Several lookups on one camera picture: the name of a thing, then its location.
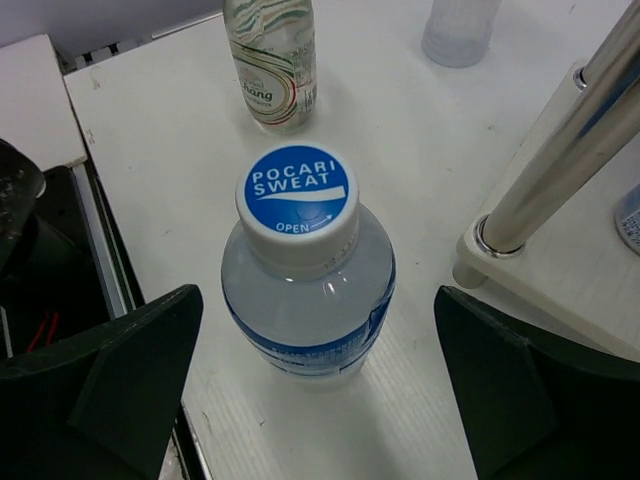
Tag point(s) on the pocari sweat bottle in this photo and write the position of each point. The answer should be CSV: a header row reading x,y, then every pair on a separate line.
x,y
457,32
308,272
627,219

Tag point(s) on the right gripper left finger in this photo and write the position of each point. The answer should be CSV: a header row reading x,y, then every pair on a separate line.
x,y
100,404

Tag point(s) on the clear green-cap Chang bottle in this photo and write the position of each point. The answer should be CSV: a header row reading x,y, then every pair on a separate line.
x,y
272,44

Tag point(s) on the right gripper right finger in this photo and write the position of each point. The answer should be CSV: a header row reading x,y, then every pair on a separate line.
x,y
533,404

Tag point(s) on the white two-tier wooden shelf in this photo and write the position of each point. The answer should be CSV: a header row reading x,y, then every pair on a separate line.
x,y
548,231

